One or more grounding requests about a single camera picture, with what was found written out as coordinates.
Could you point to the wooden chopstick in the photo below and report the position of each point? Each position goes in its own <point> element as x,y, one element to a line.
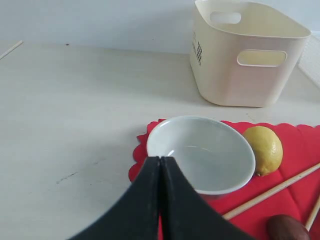
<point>260,198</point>
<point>313,215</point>

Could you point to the red scalloped cloth mat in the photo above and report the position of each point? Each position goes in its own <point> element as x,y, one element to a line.
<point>301,151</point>

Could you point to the yellow lemon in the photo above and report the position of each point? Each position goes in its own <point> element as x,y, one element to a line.
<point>267,149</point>

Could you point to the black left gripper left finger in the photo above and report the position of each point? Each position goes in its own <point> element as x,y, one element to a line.
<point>135,215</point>

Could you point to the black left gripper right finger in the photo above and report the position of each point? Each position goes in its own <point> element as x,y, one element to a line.
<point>184,213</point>

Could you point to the brown wooden spoon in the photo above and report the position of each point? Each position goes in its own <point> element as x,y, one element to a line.
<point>285,227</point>

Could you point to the pale green bowl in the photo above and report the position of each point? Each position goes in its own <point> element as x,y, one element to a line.
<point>214,157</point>

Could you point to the white perforated plastic basket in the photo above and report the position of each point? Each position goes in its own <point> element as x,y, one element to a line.
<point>309,62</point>

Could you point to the cream plastic bin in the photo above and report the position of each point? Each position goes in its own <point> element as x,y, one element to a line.
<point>243,52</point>

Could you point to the upper wooden chopstick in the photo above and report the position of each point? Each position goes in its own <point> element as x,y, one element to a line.
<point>260,198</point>

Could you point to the lower wooden chopstick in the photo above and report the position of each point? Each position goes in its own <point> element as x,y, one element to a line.
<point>313,215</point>

